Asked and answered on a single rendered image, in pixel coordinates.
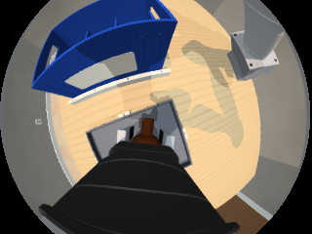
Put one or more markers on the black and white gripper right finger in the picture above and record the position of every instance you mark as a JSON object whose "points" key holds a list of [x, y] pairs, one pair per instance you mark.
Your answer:
{"points": [[166, 139]]}

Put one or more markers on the brown bottle with red label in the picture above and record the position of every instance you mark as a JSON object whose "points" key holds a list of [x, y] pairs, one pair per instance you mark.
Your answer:
{"points": [[146, 135]]}

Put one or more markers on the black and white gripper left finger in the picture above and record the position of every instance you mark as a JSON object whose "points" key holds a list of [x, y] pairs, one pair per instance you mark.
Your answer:
{"points": [[125, 134]]}

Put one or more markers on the blue plastic crate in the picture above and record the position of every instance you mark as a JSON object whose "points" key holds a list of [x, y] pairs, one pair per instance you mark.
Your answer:
{"points": [[138, 45]]}

